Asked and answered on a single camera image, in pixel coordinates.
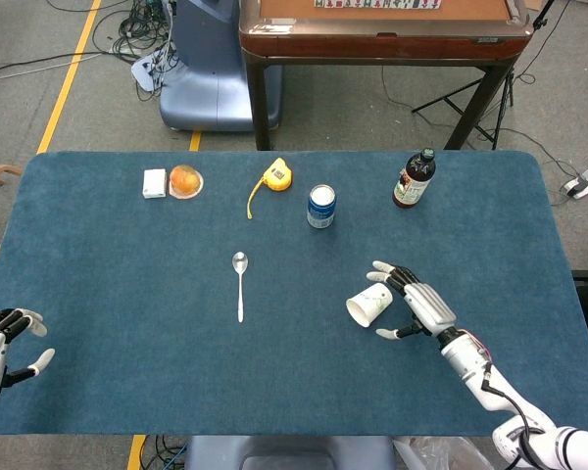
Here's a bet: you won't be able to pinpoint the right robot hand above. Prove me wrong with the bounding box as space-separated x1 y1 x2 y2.
366 260 458 341

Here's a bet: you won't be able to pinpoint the white paper cup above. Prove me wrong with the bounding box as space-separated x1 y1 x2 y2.
345 284 394 329

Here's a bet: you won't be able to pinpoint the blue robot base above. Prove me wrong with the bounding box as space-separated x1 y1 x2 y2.
158 0 284 132

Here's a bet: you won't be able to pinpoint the orange jelly cup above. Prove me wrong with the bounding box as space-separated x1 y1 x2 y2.
169 164 205 201

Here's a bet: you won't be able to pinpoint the dark glass bottle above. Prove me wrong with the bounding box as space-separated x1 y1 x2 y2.
392 147 437 210

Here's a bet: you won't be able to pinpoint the blue soda can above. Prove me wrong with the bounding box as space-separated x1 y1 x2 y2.
307 183 337 230

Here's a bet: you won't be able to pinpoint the clear plastic bag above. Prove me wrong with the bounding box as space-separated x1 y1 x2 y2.
393 436 496 470

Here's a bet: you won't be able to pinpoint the metal spoon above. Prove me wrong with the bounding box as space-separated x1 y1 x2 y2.
231 251 250 324

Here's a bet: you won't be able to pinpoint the blue table mat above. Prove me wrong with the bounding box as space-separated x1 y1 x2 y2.
0 149 588 438

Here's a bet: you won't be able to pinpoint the yellow tape measure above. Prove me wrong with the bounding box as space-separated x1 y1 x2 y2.
246 157 294 221

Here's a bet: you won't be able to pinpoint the white power strip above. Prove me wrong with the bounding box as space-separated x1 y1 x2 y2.
562 164 588 200

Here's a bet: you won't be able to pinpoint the black tripod stand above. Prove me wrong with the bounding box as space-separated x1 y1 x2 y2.
411 0 558 151

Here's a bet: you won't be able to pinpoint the small white box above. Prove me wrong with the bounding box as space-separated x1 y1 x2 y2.
142 168 169 200

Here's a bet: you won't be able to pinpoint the brown mahjong table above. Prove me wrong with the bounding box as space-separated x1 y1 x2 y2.
238 0 536 152

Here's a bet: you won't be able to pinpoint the row of mahjong tiles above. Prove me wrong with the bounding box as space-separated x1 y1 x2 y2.
315 0 443 10

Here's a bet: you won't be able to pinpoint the tangled black cables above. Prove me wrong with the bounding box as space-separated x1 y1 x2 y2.
43 0 180 103

